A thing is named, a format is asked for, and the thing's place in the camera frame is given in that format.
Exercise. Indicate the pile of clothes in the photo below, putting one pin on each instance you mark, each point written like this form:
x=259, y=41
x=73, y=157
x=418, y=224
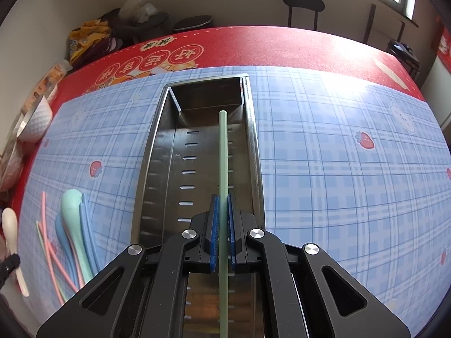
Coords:
x=88, y=35

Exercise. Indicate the blue chopstick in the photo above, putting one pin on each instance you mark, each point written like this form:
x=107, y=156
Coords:
x=84, y=218

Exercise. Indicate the orange snack packet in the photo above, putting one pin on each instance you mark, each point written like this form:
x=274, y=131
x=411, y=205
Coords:
x=49, y=77

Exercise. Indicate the teal green spoon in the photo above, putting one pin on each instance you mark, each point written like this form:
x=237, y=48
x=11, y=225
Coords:
x=72, y=211

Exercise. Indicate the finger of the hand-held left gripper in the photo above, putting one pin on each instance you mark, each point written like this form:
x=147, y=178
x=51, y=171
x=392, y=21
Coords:
x=10, y=266

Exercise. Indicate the black round stool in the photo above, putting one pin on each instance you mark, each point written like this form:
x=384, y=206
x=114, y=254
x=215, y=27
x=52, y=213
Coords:
x=303, y=1

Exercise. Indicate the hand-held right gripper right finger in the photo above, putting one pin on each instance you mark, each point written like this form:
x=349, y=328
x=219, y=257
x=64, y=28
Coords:
x=231, y=218

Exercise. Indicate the dark round chair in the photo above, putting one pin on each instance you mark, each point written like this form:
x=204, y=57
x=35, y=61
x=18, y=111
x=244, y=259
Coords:
x=148, y=24

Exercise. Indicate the white embossed bowl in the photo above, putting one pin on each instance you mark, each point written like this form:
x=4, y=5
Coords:
x=37, y=116
x=10, y=165

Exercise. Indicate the dark round bin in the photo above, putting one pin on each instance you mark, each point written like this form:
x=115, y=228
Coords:
x=192, y=23

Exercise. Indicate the blue spoon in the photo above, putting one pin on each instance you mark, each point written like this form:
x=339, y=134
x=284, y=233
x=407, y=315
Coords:
x=61, y=234

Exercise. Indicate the clear plastic bag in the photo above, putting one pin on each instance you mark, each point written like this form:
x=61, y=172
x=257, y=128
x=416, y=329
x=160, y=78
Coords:
x=137, y=5

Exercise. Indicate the blue plaid mat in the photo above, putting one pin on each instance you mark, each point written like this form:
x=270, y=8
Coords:
x=334, y=183

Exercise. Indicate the metal utensil tray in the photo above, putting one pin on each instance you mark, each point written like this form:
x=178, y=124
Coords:
x=197, y=141

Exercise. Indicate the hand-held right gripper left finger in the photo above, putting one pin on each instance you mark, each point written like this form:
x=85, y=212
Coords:
x=215, y=218

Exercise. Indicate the dark bar table frame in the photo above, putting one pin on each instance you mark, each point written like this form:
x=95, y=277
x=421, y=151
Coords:
x=370, y=21

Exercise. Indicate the white spoon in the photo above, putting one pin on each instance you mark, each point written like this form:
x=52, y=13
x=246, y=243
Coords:
x=10, y=225

